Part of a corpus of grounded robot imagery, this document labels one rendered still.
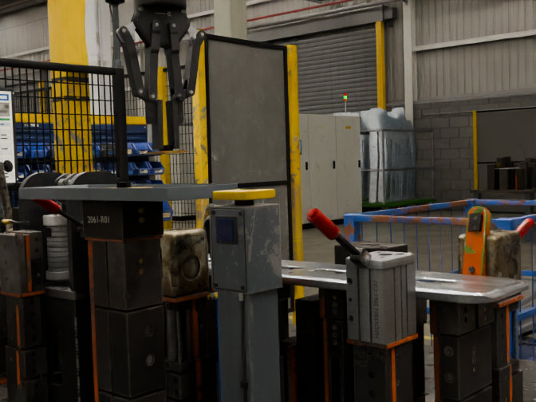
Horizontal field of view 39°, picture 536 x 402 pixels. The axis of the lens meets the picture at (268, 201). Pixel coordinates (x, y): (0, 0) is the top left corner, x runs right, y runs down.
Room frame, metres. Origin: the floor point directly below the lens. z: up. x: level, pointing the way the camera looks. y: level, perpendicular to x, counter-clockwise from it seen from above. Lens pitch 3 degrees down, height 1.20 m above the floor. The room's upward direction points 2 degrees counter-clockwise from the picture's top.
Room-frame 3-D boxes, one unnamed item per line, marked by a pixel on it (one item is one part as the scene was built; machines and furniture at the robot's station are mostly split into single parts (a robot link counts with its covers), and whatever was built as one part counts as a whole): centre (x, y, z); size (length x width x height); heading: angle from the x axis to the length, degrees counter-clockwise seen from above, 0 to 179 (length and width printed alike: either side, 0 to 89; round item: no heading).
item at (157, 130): (1.08, 0.16, 1.25); 0.03 x 0.01 x 0.07; 26
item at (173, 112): (1.09, 0.13, 1.25); 0.03 x 0.01 x 0.07; 26
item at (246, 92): (4.93, 0.11, 1.00); 1.04 x 0.14 x 2.00; 139
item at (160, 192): (1.17, 0.23, 1.16); 0.37 x 0.14 x 0.02; 49
